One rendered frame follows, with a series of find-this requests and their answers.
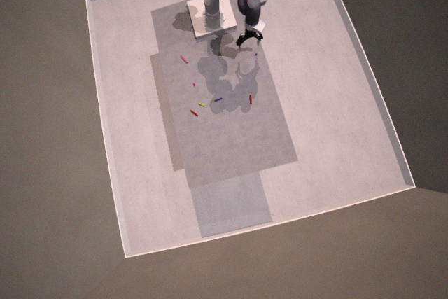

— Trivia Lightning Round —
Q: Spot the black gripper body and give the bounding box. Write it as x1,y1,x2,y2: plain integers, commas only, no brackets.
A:
245,30,256,38

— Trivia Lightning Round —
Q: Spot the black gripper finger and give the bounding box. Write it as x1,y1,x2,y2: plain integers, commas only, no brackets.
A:
253,34,263,46
236,33,250,51

